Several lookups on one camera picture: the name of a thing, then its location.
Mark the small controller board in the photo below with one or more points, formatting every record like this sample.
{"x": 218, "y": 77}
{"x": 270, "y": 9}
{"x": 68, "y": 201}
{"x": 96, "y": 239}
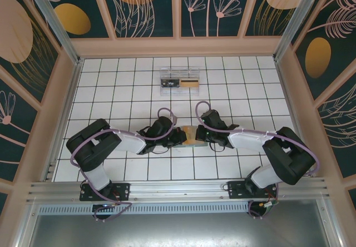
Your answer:
{"x": 269, "y": 204}

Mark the wall panel gold oval feathers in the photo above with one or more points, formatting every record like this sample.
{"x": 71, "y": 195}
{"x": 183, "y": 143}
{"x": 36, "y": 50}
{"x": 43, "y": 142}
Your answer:
{"x": 318, "y": 58}

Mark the wall panel single flower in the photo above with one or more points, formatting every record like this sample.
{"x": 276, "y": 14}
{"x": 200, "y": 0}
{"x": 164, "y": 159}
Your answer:
{"x": 11, "y": 135}

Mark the gold credit card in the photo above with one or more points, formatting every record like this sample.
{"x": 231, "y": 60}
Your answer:
{"x": 190, "y": 135}

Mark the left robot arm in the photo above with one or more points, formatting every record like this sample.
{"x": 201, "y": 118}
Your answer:
{"x": 128, "y": 142}

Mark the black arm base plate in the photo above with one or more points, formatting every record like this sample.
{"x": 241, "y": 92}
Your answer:
{"x": 122, "y": 191}
{"x": 236, "y": 191}

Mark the wide aluminium mounting rail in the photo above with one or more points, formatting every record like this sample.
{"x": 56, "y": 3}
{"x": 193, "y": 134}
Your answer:
{"x": 178, "y": 190}

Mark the clear acrylic organizer box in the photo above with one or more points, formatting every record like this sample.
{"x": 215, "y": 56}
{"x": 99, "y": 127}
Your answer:
{"x": 180, "y": 92}

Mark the black credit card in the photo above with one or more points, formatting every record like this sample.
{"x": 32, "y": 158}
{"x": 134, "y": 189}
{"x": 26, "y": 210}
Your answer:
{"x": 170, "y": 83}

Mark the aluminium side rail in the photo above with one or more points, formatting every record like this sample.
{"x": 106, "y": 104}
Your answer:
{"x": 64, "y": 119}
{"x": 294, "y": 119}

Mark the gold card black stripe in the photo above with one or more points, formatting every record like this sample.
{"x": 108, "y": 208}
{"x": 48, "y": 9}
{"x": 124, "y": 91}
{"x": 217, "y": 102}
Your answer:
{"x": 189, "y": 83}

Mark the aluminium frame post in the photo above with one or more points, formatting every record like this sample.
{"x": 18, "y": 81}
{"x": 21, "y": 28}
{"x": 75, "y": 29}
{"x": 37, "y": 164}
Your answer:
{"x": 297, "y": 21}
{"x": 59, "y": 27}

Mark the wall panel pink flowers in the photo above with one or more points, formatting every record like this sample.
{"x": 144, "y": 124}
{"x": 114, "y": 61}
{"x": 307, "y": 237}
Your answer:
{"x": 211, "y": 13}

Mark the wall panel pink leaves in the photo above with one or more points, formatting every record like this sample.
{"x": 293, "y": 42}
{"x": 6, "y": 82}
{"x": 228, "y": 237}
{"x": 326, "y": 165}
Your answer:
{"x": 339, "y": 124}

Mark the clear cassette case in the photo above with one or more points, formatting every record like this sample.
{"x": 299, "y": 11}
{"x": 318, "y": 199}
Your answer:
{"x": 192, "y": 146}

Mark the grey metal sheet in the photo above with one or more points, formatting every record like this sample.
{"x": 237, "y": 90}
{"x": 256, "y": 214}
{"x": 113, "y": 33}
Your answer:
{"x": 178, "y": 230}

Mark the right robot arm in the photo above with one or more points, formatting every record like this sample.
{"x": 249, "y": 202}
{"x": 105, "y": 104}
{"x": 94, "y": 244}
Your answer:
{"x": 247, "y": 141}

